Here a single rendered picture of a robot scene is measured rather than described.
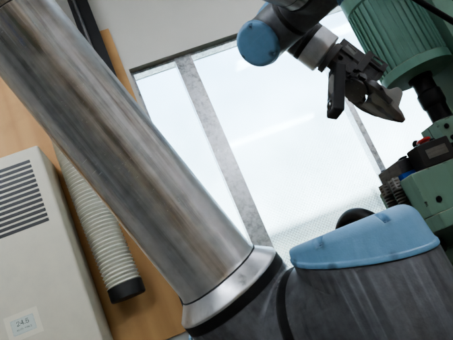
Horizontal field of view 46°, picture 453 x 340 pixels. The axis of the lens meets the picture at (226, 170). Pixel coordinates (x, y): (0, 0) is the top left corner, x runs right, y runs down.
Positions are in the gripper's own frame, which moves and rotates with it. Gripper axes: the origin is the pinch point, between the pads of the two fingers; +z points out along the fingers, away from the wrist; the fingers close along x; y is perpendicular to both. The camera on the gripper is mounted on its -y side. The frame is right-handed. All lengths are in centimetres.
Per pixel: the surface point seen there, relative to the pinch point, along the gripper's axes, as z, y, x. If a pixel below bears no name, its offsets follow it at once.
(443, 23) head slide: -3.4, 35.2, 5.3
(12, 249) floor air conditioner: -75, -63, 130
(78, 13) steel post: -137, 42, 141
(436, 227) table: 17.2, -16.7, -3.1
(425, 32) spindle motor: -5.7, 27.6, 3.4
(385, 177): 5.9, -8.7, 6.7
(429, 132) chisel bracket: 9.7, 12.0, 12.1
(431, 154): 8.8, -4.5, -3.7
